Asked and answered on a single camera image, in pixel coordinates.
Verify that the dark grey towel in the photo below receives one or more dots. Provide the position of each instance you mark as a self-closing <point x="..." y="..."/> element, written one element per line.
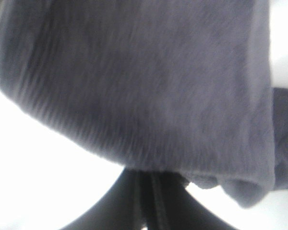
<point x="155" y="85"/>

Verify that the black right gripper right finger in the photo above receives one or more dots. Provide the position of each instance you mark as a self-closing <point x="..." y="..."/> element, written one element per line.
<point x="173" y="208"/>

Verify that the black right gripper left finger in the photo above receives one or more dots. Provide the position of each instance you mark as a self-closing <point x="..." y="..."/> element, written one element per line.
<point x="119" y="209"/>

